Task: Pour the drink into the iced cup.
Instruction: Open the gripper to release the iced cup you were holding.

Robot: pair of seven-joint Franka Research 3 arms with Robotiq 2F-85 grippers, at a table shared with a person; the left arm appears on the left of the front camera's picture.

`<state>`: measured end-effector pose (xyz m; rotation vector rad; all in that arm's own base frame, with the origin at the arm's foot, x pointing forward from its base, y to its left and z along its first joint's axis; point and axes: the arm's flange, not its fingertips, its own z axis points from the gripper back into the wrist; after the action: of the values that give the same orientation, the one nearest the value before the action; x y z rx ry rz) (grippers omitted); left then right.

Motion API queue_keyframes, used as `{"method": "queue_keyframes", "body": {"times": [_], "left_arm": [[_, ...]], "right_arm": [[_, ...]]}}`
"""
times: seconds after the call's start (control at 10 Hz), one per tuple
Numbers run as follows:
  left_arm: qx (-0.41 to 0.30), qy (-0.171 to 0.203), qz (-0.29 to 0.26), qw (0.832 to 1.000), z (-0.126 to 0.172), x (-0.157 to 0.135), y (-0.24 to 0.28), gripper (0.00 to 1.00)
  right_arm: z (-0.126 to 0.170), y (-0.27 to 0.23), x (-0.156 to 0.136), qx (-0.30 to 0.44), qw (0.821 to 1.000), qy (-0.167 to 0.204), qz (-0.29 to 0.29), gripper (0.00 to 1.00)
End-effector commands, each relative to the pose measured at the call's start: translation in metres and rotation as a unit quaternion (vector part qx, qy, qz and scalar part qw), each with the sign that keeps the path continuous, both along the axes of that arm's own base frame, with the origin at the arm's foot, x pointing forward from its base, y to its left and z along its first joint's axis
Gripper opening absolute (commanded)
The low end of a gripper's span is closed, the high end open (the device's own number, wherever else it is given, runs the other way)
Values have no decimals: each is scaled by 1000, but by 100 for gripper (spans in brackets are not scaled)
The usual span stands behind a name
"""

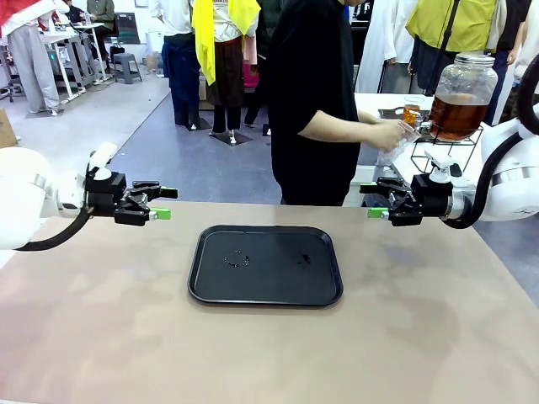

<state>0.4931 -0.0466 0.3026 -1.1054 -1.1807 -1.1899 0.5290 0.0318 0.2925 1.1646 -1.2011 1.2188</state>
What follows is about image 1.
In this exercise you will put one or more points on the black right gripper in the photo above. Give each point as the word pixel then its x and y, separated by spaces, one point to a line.
pixel 436 200

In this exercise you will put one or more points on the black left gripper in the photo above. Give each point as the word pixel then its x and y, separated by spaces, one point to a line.
pixel 103 198

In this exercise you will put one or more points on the tall clear iced cup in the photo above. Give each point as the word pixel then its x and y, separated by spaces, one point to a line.
pixel 406 141

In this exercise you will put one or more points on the short clear iced cup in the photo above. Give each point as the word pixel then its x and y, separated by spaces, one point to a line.
pixel 412 113

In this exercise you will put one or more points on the glass tea dispenser jar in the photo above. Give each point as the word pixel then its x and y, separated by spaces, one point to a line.
pixel 463 109

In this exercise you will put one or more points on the person's left forearm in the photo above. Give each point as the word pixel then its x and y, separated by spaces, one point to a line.
pixel 367 118

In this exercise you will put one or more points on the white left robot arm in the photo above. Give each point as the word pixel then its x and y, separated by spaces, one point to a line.
pixel 25 198

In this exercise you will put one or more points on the person's right forearm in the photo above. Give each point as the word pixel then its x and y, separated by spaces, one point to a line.
pixel 337 126

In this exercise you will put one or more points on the person's right hand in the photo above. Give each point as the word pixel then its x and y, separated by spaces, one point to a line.
pixel 387 134

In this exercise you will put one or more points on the dark tray with white cloth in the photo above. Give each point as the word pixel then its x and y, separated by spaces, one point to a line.
pixel 389 113

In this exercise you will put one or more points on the white side table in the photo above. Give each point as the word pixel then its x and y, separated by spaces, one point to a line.
pixel 379 101

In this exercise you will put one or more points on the person in black shirt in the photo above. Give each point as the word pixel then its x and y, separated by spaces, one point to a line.
pixel 311 105

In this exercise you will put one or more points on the grey plastic step stool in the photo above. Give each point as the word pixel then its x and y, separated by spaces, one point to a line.
pixel 127 67

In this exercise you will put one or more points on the mannequin with blue skirt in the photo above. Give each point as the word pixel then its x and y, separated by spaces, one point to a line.
pixel 181 63

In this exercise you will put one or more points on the black plastic serving tray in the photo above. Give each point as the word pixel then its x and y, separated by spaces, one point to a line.
pixel 269 282

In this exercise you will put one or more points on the brown cardboard box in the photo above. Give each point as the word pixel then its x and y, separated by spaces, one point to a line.
pixel 7 128

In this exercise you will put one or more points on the white hanging robe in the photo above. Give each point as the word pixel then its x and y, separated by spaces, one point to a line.
pixel 381 46

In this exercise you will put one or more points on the mannequin with yellow scarf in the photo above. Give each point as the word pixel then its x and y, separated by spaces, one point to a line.
pixel 223 63

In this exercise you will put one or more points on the white metal work desk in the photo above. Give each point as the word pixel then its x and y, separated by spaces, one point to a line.
pixel 73 50

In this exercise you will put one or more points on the dark screen panel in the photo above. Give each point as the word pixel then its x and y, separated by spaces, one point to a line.
pixel 126 28

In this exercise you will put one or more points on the figure in grey trousers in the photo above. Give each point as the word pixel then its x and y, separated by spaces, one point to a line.
pixel 33 63

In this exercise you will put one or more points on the mannequin in yellow-green jacket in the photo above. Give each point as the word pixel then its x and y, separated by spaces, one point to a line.
pixel 455 25

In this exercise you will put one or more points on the seated person in green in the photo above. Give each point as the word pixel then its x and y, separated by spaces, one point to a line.
pixel 101 14

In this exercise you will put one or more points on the mannequin in camouflage trousers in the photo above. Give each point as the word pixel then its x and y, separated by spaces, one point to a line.
pixel 516 42

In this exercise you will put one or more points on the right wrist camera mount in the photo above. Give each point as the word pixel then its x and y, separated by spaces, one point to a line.
pixel 444 168

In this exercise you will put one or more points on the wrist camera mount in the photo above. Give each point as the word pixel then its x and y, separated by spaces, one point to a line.
pixel 101 162
pixel 444 168

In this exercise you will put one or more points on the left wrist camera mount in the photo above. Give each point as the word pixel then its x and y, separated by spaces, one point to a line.
pixel 101 162

